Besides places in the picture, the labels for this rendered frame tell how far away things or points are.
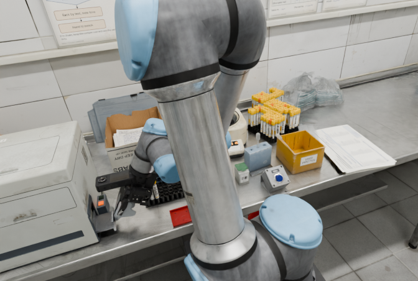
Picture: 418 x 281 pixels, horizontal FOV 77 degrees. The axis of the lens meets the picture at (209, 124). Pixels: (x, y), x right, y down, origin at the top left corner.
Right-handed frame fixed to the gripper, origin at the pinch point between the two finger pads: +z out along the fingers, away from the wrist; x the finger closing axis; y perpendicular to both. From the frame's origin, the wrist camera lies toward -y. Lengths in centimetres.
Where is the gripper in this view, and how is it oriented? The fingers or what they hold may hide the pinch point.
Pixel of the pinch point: (114, 216)
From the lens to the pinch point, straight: 93.0
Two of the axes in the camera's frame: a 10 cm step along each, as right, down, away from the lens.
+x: -3.1, -4.5, 8.3
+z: -4.1, 8.6, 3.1
